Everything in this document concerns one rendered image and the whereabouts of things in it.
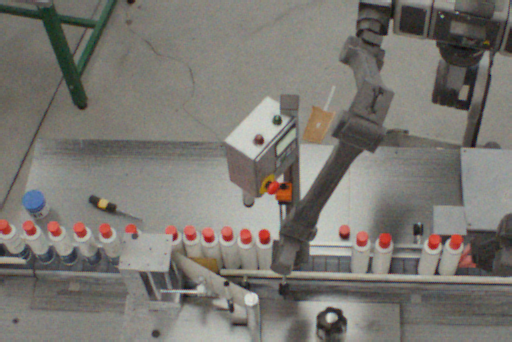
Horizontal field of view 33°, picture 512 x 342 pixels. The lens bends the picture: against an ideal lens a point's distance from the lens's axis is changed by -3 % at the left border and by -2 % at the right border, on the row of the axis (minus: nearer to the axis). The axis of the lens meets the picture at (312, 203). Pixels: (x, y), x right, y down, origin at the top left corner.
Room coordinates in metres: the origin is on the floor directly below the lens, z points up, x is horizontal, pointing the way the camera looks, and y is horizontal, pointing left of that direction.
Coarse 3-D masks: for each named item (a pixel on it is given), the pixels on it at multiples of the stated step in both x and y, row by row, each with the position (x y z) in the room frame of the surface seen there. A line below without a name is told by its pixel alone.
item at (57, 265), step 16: (80, 256) 1.14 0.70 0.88; (320, 256) 1.15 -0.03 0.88; (336, 256) 1.15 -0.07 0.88; (112, 272) 1.09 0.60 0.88; (336, 272) 1.10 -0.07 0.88; (368, 272) 1.10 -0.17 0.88; (400, 272) 1.10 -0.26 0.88; (416, 272) 1.10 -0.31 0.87; (464, 272) 1.10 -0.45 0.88; (480, 272) 1.10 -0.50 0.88
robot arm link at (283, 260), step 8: (288, 216) 1.07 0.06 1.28; (280, 232) 1.04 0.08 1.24; (288, 240) 1.02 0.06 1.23; (296, 240) 1.03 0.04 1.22; (280, 248) 1.01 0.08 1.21; (288, 248) 1.00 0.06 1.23; (296, 248) 1.01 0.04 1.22; (280, 256) 0.98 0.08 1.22; (288, 256) 0.98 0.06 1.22; (272, 264) 0.97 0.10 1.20; (280, 264) 0.96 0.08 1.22; (288, 264) 0.96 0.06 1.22; (280, 272) 0.96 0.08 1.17; (288, 272) 0.96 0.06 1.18
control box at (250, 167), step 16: (256, 112) 1.25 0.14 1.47; (272, 112) 1.25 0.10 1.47; (288, 112) 1.25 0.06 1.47; (240, 128) 1.20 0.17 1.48; (256, 128) 1.20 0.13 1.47; (272, 128) 1.20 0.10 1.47; (288, 128) 1.21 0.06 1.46; (224, 144) 1.16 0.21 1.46; (240, 144) 1.15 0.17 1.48; (272, 144) 1.16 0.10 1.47; (288, 144) 1.21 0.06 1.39; (240, 160) 1.13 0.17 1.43; (256, 160) 1.11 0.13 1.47; (272, 160) 1.15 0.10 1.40; (288, 160) 1.20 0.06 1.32; (240, 176) 1.14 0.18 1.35; (256, 176) 1.11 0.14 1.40; (272, 176) 1.15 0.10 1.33; (256, 192) 1.11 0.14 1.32
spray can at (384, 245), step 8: (384, 240) 1.10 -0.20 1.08; (376, 248) 1.10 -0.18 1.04; (384, 248) 1.09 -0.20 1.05; (392, 248) 1.10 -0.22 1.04; (376, 256) 1.09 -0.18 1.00; (384, 256) 1.08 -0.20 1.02; (376, 264) 1.09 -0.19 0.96; (384, 264) 1.08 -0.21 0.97; (376, 272) 1.09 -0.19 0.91; (384, 272) 1.08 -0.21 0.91
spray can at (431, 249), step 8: (432, 240) 1.10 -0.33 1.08; (424, 248) 1.10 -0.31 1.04; (432, 248) 1.09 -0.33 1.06; (440, 248) 1.09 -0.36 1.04; (424, 256) 1.09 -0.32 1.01; (432, 256) 1.08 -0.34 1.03; (424, 264) 1.08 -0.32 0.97; (432, 264) 1.08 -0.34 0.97; (424, 272) 1.08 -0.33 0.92; (432, 272) 1.08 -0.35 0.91
